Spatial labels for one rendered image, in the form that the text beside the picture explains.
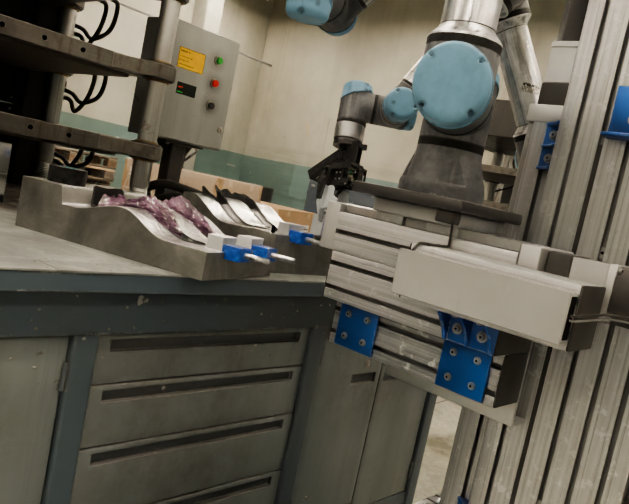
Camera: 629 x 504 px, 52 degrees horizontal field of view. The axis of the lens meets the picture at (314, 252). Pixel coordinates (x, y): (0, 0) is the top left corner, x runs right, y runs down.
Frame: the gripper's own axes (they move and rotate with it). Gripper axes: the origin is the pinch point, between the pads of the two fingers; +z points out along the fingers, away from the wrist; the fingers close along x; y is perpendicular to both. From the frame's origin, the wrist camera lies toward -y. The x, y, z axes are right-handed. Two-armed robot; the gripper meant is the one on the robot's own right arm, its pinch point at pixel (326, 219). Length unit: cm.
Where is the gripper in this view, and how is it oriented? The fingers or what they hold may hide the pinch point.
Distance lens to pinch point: 162.3
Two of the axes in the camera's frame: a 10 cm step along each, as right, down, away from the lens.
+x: 6.4, 2.0, 7.4
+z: -1.9, 9.8, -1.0
